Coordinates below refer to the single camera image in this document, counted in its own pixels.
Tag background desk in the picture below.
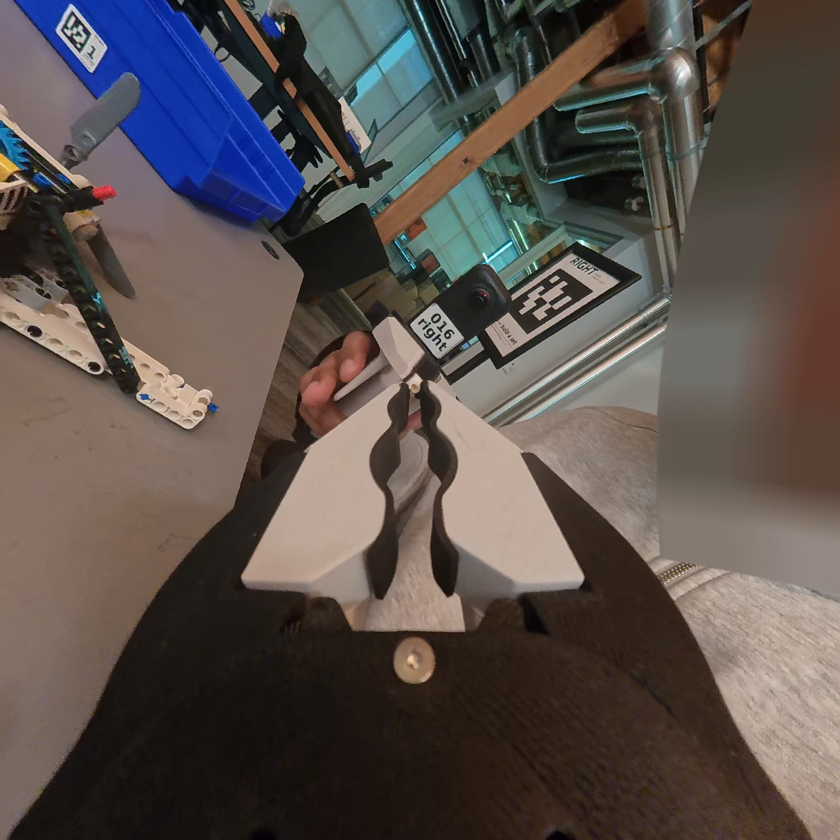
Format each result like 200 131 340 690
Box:
217 0 359 186

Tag black office chair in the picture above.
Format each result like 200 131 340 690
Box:
265 12 343 173

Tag striped lego model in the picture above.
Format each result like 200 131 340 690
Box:
0 72 219 432

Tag wooden ceiling beam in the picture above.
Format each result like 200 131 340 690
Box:
373 0 657 245

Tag person's right hand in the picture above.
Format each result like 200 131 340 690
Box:
297 330 385 441

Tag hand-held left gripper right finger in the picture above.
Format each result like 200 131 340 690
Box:
419 381 586 630

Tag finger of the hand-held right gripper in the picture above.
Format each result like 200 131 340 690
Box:
373 315 429 382

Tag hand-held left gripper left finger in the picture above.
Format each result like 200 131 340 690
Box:
240 382 404 630

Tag silver ventilation ducts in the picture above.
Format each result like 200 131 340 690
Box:
400 0 714 291

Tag blue plastic bin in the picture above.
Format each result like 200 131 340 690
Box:
13 0 307 228

